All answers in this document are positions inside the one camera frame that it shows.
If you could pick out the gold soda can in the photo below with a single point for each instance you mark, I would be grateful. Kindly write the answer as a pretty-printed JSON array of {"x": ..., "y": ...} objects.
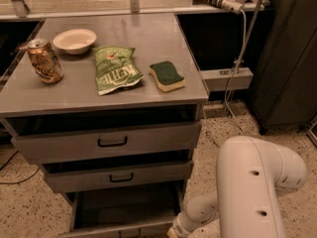
[{"x": 44, "y": 61}]

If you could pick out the white power plug device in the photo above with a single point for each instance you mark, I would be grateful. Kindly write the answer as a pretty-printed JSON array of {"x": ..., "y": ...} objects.
[{"x": 228, "y": 5}]

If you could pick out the grey middle drawer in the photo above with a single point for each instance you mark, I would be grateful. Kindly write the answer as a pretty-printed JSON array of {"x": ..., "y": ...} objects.
[{"x": 119, "y": 171}]

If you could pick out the dark cabinet right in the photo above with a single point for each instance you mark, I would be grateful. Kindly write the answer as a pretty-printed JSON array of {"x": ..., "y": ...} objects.
[{"x": 284, "y": 88}]

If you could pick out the grey metal bracket box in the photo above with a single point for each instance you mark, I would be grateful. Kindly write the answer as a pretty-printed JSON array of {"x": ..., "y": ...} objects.
[{"x": 222, "y": 79}]

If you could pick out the grey bottom drawer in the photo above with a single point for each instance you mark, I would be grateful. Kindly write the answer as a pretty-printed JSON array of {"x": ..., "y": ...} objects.
[{"x": 125, "y": 212}]

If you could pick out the grey metal drawer cabinet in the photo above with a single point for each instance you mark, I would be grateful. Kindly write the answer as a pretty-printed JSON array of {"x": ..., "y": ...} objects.
[{"x": 155, "y": 38}]

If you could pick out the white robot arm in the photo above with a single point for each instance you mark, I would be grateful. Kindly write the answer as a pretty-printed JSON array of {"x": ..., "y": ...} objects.
[{"x": 249, "y": 174}]

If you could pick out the green chip bag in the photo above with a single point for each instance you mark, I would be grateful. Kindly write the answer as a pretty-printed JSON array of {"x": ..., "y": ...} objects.
[{"x": 115, "y": 69}]

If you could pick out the grey top drawer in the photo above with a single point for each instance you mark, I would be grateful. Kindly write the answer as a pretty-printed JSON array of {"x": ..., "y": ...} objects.
[{"x": 103, "y": 134}]

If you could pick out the yellow foam padded gripper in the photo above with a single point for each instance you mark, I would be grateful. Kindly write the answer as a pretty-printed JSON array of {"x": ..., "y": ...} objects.
[{"x": 180, "y": 225}]

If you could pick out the metal railing shelf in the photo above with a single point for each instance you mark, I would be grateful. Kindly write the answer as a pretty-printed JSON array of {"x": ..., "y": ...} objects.
[{"x": 99, "y": 0}]

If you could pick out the green yellow sponge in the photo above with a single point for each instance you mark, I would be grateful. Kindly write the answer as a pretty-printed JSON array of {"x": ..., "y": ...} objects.
[{"x": 166, "y": 76}]

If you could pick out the white paper bowl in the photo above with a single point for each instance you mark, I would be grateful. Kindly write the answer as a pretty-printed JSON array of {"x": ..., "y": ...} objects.
[{"x": 75, "y": 42}]

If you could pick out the grey drawer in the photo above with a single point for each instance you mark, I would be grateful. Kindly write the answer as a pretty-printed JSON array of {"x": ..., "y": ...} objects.
[
  {"x": 119, "y": 171},
  {"x": 103, "y": 134},
  {"x": 125, "y": 212}
]

